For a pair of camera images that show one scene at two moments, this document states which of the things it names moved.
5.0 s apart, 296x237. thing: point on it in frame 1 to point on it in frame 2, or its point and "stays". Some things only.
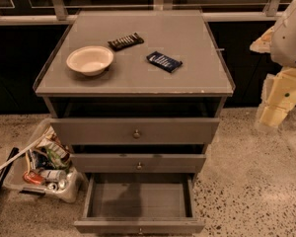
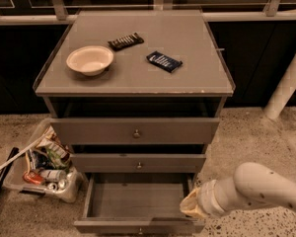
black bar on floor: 0,180 stays
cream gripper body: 290,39 to 204,197
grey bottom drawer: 139,203 stays
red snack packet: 34,177 stays
